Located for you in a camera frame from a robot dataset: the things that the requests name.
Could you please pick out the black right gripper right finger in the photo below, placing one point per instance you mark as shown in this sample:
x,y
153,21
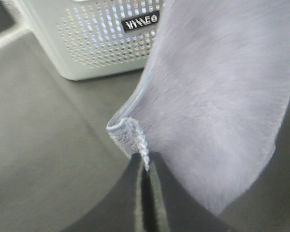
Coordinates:
x,y
175,210

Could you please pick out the grey microfibre towel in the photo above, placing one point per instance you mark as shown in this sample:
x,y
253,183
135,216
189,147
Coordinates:
x,y
212,96

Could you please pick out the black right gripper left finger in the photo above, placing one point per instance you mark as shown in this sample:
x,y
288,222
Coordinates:
x,y
115,212

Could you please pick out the black table cloth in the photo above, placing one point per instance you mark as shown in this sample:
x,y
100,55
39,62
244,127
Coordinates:
x,y
58,161

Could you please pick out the grey perforated plastic basket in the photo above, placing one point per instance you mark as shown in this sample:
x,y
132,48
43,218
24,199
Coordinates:
x,y
94,38

